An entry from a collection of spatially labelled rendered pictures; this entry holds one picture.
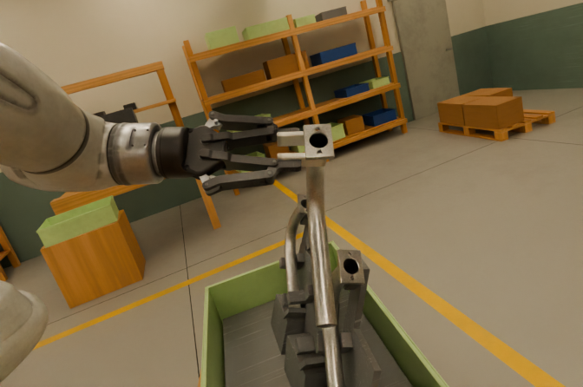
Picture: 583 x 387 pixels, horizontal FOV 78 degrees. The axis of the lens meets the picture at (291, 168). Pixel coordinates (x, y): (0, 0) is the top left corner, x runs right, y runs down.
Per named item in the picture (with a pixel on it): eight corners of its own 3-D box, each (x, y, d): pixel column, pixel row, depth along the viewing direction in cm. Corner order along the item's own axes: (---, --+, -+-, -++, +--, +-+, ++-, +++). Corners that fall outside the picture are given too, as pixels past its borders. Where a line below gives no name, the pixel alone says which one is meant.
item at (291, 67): (409, 132, 596) (382, -12, 538) (235, 196, 521) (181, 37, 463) (390, 129, 646) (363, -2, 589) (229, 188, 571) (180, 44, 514)
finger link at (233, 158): (199, 147, 51) (197, 155, 50) (278, 155, 50) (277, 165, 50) (206, 160, 54) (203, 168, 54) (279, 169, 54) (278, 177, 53)
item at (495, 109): (438, 132, 550) (434, 103, 539) (484, 116, 564) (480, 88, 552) (501, 141, 436) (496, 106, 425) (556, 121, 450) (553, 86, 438)
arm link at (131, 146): (115, 109, 51) (158, 108, 51) (139, 144, 59) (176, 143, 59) (101, 167, 47) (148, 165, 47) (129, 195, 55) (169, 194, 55)
